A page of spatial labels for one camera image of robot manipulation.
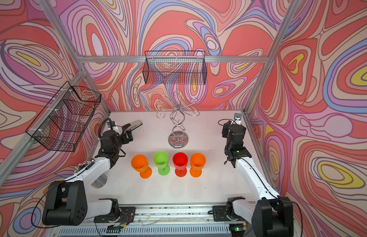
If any orange wine glass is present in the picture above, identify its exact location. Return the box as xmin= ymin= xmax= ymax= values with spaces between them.
xmin=190 ymin=153 xmax=206 ymax=178
xmin=131 ymin=155 xmax=152 ymax=179

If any green plastic wine glass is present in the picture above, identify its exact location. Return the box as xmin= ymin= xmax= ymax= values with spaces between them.
xmin=153 ymin=151 xmax=170 ymax=176

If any red plastic wine glass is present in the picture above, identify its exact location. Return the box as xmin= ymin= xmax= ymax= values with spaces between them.
xmin=173 ymin=152 xmax=188 ymax=177

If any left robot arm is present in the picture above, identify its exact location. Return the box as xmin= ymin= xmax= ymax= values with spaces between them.
xmin=40 ymin=118 xmax=143 ymax=229

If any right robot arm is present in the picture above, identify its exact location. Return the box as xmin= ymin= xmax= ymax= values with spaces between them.
xmin=222 ymin=118 xmax=296 ymax=237

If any grey black stapler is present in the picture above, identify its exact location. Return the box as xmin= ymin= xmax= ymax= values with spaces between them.
xmin=127 ymin=120 xmax=143 ymax=131

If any metal cup of pens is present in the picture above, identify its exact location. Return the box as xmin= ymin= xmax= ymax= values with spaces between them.
xmin=73 ymin=160 xmax=109 ymax=189

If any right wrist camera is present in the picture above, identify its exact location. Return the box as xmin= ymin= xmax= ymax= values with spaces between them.
xmin=232 ymin=113 xmax=242 ymax=125

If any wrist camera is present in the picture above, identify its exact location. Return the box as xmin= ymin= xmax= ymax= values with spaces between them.
xmin=107 ymin=121 xmax=121 ymax=134
xmin=232 ymin=113 xmax=242 ymax=125

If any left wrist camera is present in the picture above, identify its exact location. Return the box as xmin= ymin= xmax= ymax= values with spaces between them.
xmin=107 ymin=121 xmax=121 ymax=134

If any chrome wire glass rack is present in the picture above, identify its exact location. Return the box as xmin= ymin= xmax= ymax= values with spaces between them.
xmin=156 ymin=89 xmax=200 ymax=149

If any black wire basket left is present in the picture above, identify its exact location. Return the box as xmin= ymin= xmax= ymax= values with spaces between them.
xmin=25 ymin=82 xmax=101 ymax=152

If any black wire basket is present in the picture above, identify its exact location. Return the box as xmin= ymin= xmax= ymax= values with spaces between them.
xmin=25 ymin=82 xmax=101 ymax=152
xmin=143 ymin=50 xmax=207 ymax=85

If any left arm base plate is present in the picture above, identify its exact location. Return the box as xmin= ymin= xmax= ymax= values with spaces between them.
xmin=94 ymin=206 xmax=136 ymax=224

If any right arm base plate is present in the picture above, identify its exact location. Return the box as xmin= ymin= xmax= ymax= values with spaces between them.
xmin=208 ymin=205 xmax=245 ymax=222

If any black wire basket back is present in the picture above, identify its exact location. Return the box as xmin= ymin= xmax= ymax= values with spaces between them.
xmin=143 ymin=50 xmax=207 ymax=85

